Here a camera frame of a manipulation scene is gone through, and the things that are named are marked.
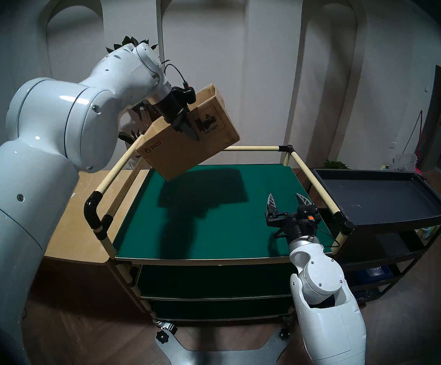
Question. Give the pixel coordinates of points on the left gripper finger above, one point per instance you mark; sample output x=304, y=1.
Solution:
x=187, y=128

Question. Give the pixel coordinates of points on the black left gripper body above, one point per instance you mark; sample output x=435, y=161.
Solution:
x=176, y=102

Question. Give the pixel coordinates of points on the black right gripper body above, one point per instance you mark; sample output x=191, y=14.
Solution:
x=294, y=223

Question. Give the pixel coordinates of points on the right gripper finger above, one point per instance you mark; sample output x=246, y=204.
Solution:
x=306, y=201
x=272, y=203

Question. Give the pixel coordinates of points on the brown cardboard box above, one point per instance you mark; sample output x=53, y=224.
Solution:
x=190, y=155

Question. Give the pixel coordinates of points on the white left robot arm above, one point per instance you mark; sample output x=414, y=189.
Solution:
x=53, y=121

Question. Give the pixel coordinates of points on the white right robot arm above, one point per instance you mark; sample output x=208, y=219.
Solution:
x=323, y=276

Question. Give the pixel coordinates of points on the green shelf cart cream rails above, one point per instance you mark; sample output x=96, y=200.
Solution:
x=224, y=216

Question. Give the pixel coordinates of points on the blue storage box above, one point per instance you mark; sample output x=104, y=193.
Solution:
x=376, y=272

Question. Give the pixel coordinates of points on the clear plastic storage bin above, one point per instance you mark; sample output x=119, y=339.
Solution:
x=406, y=162

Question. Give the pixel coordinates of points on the small green potted plant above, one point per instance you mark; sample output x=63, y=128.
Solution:
x=336, y=165

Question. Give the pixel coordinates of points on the black utility cart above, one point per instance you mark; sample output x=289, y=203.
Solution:
x=380, y=197

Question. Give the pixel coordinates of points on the tall dark leafy plant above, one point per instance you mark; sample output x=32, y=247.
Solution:
x=131, y=41

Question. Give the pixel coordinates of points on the black round knob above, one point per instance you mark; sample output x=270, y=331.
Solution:
x=162, y=336
x=285, y=334

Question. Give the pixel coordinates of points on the pale green packets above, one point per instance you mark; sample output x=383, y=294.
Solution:
x=429, y=232

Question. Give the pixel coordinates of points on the light wooden side table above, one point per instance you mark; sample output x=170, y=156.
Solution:
x=79, y=223

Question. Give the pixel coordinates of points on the chrome caster wheel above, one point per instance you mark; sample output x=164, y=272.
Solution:
x=166, y=326

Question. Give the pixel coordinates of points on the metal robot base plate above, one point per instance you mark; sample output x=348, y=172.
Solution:
x=220, y=356

